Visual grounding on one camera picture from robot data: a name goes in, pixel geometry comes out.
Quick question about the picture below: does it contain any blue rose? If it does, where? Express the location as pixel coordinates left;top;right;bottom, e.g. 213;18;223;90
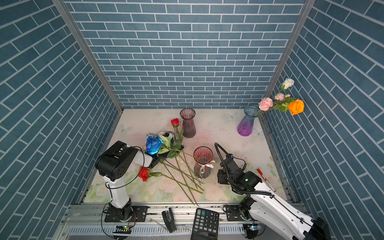
146;136;164;155

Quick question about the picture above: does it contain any red rose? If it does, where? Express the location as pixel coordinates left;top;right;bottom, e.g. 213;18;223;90
139;167;203;194

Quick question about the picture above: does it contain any small red rose stem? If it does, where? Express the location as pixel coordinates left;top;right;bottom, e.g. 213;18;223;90
171;118;183;143

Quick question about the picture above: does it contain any dark smoky glass vase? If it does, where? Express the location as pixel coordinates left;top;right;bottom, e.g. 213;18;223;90
180;108;196;138

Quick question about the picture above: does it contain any pink glass vase with twine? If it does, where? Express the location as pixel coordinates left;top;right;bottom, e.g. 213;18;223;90
193;146;215;179

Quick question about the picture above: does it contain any purple blue ribbed glass vase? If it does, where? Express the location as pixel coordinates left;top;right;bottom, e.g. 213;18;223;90
237;106;259;137

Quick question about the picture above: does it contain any pink rose stem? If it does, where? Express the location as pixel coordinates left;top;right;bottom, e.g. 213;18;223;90
257;93;291;115

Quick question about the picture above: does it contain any orange rose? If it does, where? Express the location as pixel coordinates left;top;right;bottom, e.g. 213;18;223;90
276;97;305;116

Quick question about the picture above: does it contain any white rose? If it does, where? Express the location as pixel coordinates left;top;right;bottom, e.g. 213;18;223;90
281;78;295;91

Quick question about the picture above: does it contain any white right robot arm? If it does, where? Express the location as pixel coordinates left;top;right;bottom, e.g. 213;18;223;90
218;154;331;240

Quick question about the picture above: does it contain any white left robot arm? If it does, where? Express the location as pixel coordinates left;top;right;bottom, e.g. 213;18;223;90
95;141;160;222

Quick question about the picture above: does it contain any bunch of roses on table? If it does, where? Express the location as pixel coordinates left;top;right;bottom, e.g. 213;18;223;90
147;132;204;206

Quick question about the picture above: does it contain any red white marker pen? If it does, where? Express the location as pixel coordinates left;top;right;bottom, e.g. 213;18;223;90
257;168;276;193

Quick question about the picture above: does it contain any black calculator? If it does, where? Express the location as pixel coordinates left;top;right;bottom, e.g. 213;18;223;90
191;208;220;240

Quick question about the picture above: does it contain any black stapler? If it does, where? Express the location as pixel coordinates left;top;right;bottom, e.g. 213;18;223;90
162;208;177;233

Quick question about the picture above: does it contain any black corrugated cable conduit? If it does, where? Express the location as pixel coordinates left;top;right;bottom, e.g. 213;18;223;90
214;142;274;197

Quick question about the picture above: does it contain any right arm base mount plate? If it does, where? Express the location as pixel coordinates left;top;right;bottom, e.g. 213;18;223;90
222;205;251;222

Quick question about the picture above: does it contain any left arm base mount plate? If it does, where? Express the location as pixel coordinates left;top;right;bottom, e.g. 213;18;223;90
103;206;149;223

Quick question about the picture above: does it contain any aluminium front rail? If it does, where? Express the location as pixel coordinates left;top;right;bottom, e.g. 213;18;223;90
59;201;310;224

